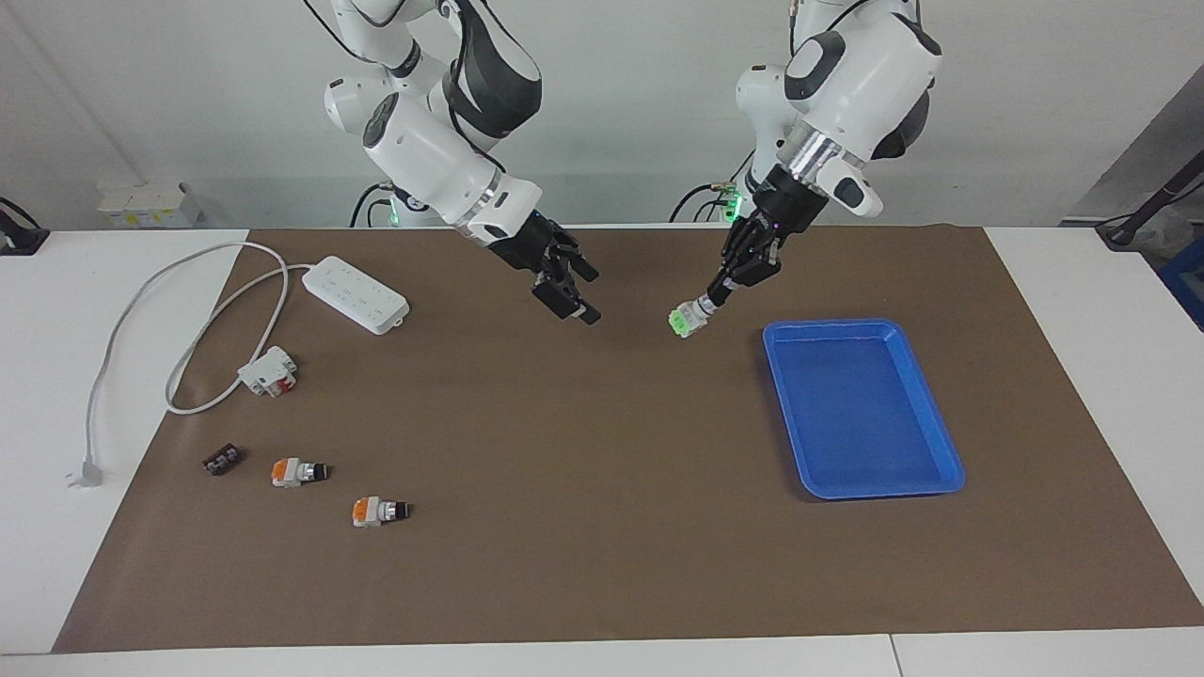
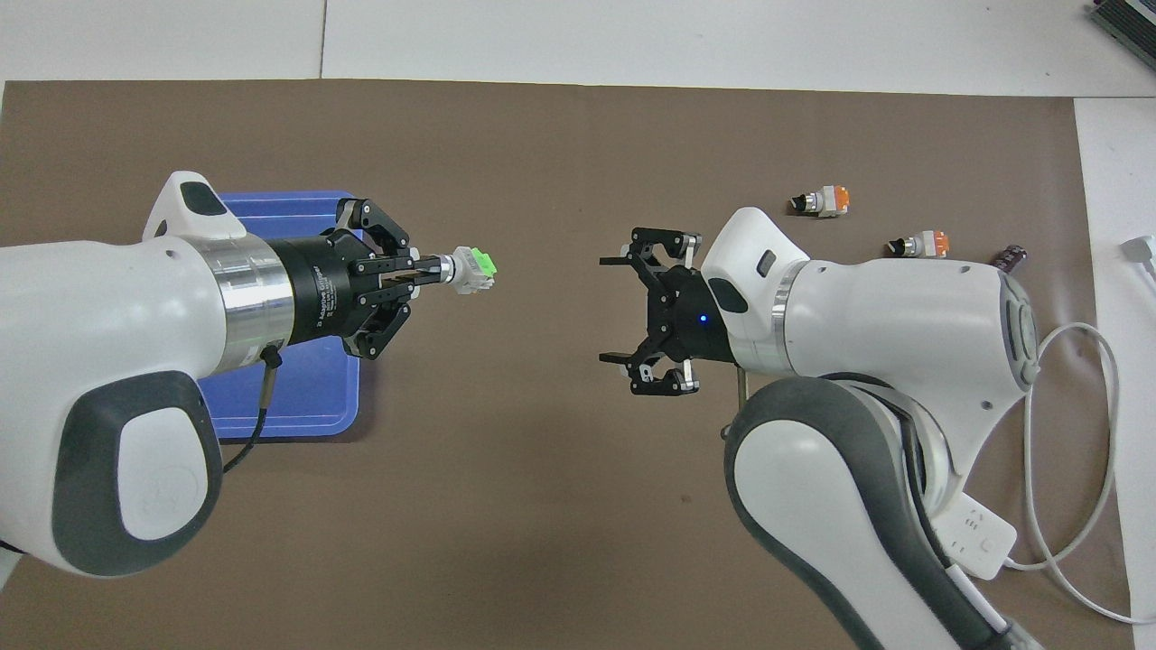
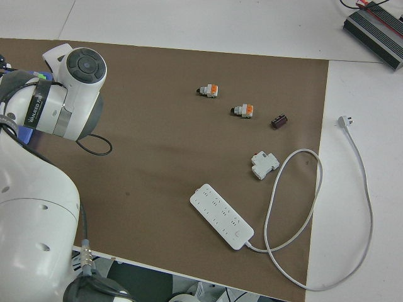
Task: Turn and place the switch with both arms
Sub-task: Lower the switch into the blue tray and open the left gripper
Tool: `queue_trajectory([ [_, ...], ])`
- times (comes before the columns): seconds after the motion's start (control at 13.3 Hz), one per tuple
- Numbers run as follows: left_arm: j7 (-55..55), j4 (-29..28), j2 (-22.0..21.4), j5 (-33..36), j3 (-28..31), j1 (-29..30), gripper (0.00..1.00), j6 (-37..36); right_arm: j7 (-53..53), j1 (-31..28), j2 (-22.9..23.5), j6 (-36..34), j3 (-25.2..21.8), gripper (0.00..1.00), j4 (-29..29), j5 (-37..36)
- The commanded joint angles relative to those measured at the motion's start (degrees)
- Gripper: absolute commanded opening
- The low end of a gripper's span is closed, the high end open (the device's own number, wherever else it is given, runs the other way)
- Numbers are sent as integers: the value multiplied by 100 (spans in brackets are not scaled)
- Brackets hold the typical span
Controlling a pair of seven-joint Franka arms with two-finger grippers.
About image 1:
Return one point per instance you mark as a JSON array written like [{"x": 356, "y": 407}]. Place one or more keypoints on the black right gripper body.
[{"x": 531, "y": 244}]

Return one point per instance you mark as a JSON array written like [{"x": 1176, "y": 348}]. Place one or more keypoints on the blue crate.
[{"x": 1187, "y": 282}]

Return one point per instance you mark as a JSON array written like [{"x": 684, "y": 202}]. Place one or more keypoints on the white cardboard box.
[{"x": 146, "y": 202}]

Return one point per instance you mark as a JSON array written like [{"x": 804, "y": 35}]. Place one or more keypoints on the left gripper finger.
[
  {"x": 741, "y": 246},
  {"x": 757, "y": 268}
]

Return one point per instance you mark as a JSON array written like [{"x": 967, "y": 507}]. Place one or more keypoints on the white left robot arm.
[{"x": 865, "y": 75}]

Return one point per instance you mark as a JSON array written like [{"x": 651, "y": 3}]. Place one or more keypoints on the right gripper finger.
[
  {"x": 560, "y": 296},
  {"x": 574, "y": 256}
]

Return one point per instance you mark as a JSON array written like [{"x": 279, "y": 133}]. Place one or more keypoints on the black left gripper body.
[{"x": 785, "y": 202}]

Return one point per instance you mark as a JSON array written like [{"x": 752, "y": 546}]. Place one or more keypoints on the white circuit breaker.
[{"x": 263, "y": 371}]

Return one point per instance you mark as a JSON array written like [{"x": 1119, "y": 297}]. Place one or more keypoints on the white power strip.
[{"x": 357, "y": 293}]

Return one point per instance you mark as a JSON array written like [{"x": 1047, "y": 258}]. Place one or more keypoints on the small dark terminal block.
[{"x": 223, "y": 461}]

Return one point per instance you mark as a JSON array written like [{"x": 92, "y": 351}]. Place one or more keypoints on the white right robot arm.
[{"x": 433, "y": 160}]

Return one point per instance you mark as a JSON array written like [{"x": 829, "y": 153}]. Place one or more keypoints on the orange selector switch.
[
  {"x": 292, "y": 472},
  {"x": 372, "y": 511}
]

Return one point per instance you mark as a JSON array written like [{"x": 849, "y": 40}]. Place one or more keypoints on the green selector switch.
[{"x": 687, "y": 322}]

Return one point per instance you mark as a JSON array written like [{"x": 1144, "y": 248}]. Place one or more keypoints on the brown paper table mat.
[{"x": 564, "y": 470}]

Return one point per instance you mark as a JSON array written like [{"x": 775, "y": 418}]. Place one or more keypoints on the black clamp stand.
[
  {"x": 19, "y": 235},
  {"x": 1143, "y": 212}
]

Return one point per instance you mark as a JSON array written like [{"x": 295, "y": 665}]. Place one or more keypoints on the blue plastic tray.
[{"x": 861, "y": 414}]

